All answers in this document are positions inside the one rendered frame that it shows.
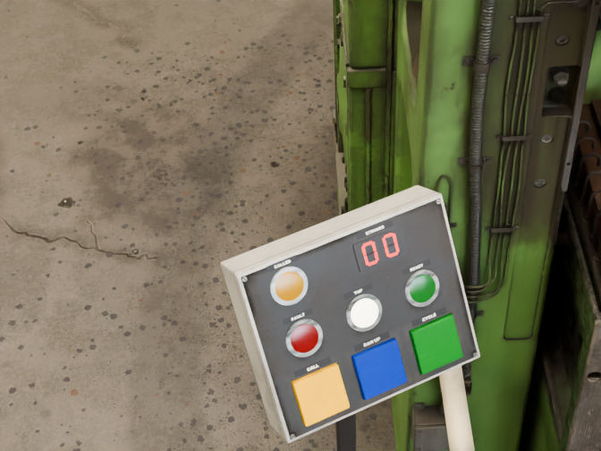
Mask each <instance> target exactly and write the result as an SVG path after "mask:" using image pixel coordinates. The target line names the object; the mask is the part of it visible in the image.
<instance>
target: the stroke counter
mask: <svg viewBox="0 0 601 451"><path fill-rule="evenodd" d="M391 235H392V236H393V238H394V243H391V244H388V245H386V242H385V238H386V237H389V236H391ZM385 238H383V242H384V246H386V248H385V252H386V256H389V257H393V256H394V255H397V252H399V248H398V244H397V241H396V237H395V234H393V233H390V234H387V235H385ZM371 243H372V246H373V251H372V252H369V253H367V254H366V252H365V248H364V247H365V246H367V245H370V244H371ZM363 245H364V246H362V247H361V248H362V251H363V255H366V256H365V257H364V258H365V261H366V265H369V266H370V265H373V264H375V263H377V260H379V259H378V256H377V252H374V251H376V246H375V243H373V242H368V243H364V244H363ZM393 245H395V248H396V251H397V252H395V253H393V254H390V255H389V252H388V249H387V248H388V247H391V246H393ZM373 253H375V256H376V260H375V261H373V262H370V263H368V258H367V256H368V255H371V254H373Z"/></svg>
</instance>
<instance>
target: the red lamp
mask: <svg viewBox="0 0 601 451"><path fill-rule="evenodd" d="M317 342H318V332H317V329H316V328H315V327H314V326H312V325H310V324H302V325H300V326H298V327H296V328H295V329H294V330H293V332H292V336H291V345H292V348H293V349H294V350H295V351H296V352H299V353H307V352H309V351H311V350H312V349H314V348H315V346H316V345H317Z"/></svg>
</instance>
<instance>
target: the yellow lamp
mask: <svg viewBox="0 0 601 451"><path fill-rule="evenodd" d="M303 287H304V283H303V279H302V277H301V275H300V274H298V273H296V272H293V271H288V272H285V273H283V274H282V275H281V276H279V277H278V278H277V280H276V283H275V292H276V294H277V296H278V297H279V298H280V299H281V300H284V301H287V302H288V301H293V300H295V299H297V298H298V297H299V296H300V295H301V293H302V291H303Z"/></svg>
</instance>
